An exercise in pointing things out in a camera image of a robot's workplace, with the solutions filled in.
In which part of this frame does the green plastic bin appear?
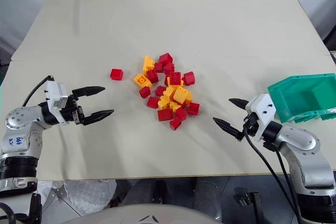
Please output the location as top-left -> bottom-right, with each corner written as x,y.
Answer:
267,73 -> 336,124

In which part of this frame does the clear bubble wrap sheet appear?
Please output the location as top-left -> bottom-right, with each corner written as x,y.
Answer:
36,179 -> 118,210

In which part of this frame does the grey robot torso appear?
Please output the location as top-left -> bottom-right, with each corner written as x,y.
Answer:
59,204 -> 222,224

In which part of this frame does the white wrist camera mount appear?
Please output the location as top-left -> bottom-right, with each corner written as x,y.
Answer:
44,80 -> 70,110
245,93 -> 277,141

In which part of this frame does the black cable loop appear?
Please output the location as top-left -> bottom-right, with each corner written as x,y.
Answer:
0,202 -> 17,224

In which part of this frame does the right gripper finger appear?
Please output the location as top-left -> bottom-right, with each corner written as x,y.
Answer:
213,116 -> 245,141
228,98 -> 249,110

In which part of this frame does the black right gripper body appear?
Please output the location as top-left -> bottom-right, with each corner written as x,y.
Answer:
241,112 -> 260,138

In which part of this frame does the black metal bracket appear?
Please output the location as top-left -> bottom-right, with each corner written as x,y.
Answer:
233,187 -> 264,224

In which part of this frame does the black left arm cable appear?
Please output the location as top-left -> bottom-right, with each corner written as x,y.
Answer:
22,75 -> 55,107

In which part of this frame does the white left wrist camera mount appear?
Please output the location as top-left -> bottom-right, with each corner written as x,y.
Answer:
44,80 -> 70,110

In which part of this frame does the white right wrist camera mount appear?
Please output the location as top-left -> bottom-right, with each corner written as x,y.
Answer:
245,93 -> 277,141

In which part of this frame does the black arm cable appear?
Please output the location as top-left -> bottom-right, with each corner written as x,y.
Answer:
275,145 -> 301,224
22,75 -> 55,107
243,125 -> 303,224

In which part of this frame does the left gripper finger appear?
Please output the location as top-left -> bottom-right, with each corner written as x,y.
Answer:
83,109 -> 115,125
71,86 -> 107,98

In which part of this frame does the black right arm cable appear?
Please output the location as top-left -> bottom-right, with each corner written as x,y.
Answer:
243,125 -> 303,224
275,145 -> 301,224

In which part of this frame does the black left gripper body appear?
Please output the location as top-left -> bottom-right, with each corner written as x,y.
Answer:
59,93 -> 86,126

